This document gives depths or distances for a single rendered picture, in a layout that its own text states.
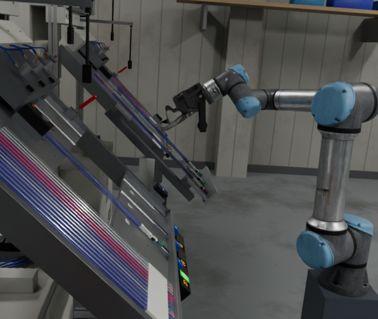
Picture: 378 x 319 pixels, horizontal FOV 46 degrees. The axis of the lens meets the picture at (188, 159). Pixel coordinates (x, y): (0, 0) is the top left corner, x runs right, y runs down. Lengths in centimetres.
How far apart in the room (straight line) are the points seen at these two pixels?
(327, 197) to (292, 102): 38
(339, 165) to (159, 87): 335
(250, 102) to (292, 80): 312
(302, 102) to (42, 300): 97
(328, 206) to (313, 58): 344
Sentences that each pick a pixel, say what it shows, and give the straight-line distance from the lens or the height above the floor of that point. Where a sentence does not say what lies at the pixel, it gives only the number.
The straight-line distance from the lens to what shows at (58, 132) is 123.
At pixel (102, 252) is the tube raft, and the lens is 89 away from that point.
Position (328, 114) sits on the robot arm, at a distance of 125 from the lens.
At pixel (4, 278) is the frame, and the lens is 126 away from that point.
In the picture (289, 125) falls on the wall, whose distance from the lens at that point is 469.
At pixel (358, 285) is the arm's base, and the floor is 59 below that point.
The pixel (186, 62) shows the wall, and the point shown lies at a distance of 447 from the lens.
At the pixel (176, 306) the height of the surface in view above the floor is 73.
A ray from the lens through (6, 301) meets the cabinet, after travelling 125.
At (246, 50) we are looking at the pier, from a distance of 429.
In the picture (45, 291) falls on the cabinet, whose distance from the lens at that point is 127.
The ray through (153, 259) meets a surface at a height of 76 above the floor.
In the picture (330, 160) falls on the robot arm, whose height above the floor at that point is 98.
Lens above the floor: 127
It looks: 15 degrees down
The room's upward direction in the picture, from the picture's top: 4 degrees clockwise
